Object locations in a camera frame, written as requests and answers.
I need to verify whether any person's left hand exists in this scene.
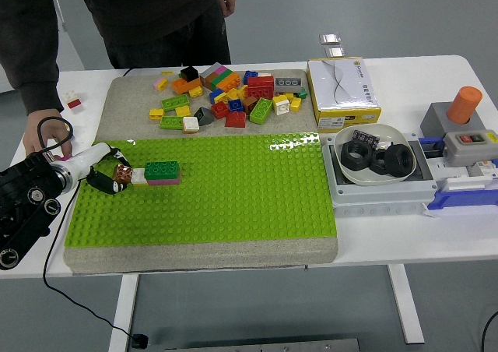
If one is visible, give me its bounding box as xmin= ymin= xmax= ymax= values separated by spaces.
xmin=216 ymin=0 xmax=237 ymax=19

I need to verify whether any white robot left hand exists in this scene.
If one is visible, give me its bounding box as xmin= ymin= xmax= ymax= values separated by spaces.
xmin=61 ymin=141 xmax=134 ymax=194

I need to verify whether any person's right hand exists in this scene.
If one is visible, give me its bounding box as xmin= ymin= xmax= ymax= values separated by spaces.
xmin=22 ymin=108 xmax=75 ymax=161

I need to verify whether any grey building brick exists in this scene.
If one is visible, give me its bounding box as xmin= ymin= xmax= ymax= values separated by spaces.
xmin=199 ymin=62 xmax=225 ymax=81

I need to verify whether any dark green long brick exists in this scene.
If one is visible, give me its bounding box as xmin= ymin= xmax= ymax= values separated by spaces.
xmin=143 ymin=160 xmax=181 ymax=181

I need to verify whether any black building brick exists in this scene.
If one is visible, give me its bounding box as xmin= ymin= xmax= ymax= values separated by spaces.
xmin=179 ymin=65 xmax=200 ymax=83

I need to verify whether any orange building brick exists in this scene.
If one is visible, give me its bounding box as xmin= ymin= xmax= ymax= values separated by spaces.
xmin=217 ymin=75 xmax=240 ymax=94
xmin=170 ymin=77 xmax=203 ymax=95

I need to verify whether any light green long brick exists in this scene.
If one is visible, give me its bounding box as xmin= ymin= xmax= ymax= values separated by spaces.
xmin=160 ymin=93 xmax=191 ymax=112
xmin=249 ymin=97 xmax=274 ymax=125
xmin=159 ymin=115 xmax=186 ymax=131

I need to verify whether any large red building brick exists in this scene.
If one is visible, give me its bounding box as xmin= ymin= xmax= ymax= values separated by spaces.
xmin=247 ymin=76 xmax=275 ymax=100

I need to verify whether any grey long brick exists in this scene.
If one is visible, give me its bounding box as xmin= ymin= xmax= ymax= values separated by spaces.
xmin=274 ymin=76 xmax=303 ymax=94

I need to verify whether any white and orange brick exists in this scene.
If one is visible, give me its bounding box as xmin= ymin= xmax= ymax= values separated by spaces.
xmin=181 ymin=116 xmax=201 ymax=135

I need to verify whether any white and yellow brick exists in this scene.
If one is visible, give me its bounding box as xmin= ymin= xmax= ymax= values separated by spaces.
xmin=272 ymin=94 xmax=291 ymax=116

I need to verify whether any grey sloped brick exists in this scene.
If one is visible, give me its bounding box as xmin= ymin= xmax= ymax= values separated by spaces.
xmin=193 ymin=106 xmax=215 ymax=127

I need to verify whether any green studded baseplate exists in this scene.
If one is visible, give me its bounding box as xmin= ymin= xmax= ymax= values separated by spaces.
xmin=64 ymin=132 xmax=337 ymax=248

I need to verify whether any person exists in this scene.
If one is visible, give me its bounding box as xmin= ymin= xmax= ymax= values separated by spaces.
xmin=72 ymin=0 xmax=236 ymax=71

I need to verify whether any grey-brown mat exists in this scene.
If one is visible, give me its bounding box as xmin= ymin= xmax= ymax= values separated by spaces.
xmin=63 ymin=69 xmax=339 ymax=276

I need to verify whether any white and yellow cardboard box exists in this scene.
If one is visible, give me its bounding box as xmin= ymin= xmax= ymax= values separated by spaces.
xmin=306 ymin=57 xmax=383 ymax=134

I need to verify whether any white table leg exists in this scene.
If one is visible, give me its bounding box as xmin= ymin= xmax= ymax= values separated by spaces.
xmin=387 ymin=264 xmax=426 ymax=345
xmin=107 ymin=274 xmax=140 ymax=352

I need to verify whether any black plug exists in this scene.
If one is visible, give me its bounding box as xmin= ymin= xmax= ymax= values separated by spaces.
xmin=130 ymin=333 xmax=151 ymax=350

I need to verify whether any purple circuit board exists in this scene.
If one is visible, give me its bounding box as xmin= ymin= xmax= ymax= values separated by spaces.
xmin=352 ymin=128 xmax=381 ymax=150

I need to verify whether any large black hex nut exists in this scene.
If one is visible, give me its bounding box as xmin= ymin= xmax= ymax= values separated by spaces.
xmin=383 ymin=143 xmax=415 ymax=181
xmin=369 ymin=149 xmax=392 ymax=176
xmin=340 ymin=139 xmax=375 ymax=171

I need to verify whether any white bowl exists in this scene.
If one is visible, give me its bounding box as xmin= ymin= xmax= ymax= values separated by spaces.
xmin=334 ymin=123 xmax=418 ymax=188

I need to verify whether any grey block with hole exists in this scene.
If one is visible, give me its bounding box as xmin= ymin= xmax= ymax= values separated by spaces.
xmin=419 ymin=101 xmax=487 ymax=139

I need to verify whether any grey junction box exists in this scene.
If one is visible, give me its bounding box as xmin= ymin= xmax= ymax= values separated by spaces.
xmin=321 ymin=132 xmax=440 ymax=217

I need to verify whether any orange cylinder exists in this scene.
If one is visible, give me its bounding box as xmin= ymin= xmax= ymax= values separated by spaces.
xmin=446 ymin=86 xmax=483 ymax=126

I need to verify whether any grey metal plate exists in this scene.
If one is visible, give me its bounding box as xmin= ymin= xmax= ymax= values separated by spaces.
xmin=165 ymin=338 xmax=361 ymax=352

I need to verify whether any blue and white breaker assembly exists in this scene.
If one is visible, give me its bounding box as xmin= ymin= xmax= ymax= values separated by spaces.
xmin=418 ymin=136 xmax=498 ymax=221

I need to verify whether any long black cable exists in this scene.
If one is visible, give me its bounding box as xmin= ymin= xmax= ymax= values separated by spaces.
xmin=41 ymin=186 xmax=135 ymax=340

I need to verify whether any grey push-button switch box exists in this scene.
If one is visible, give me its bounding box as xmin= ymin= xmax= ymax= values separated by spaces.
xmin=443 ymin=129 xmax=498 ymax=166

